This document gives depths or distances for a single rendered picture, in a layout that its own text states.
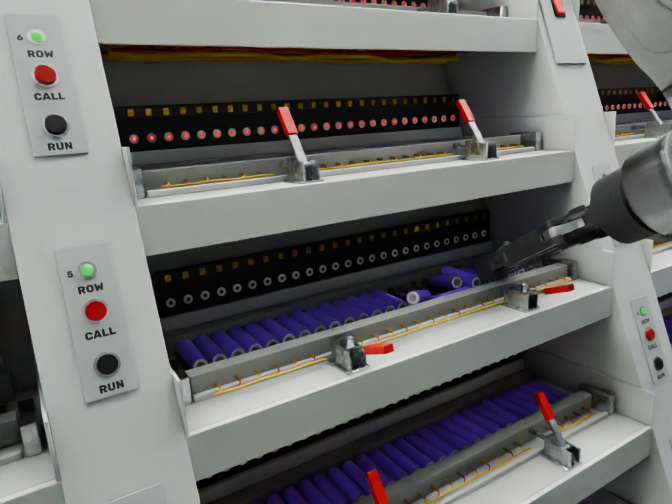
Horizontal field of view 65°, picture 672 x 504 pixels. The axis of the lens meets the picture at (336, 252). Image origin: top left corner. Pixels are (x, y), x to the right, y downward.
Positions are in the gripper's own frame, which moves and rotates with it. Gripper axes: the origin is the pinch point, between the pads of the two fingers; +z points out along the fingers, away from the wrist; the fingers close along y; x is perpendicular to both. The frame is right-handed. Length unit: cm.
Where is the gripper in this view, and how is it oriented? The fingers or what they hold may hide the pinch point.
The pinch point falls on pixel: (505, 262)
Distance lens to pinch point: 73.0
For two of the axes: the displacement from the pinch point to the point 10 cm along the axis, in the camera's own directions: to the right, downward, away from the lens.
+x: -3.1, -9.3, 2.1
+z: -4.3, 3.4, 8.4
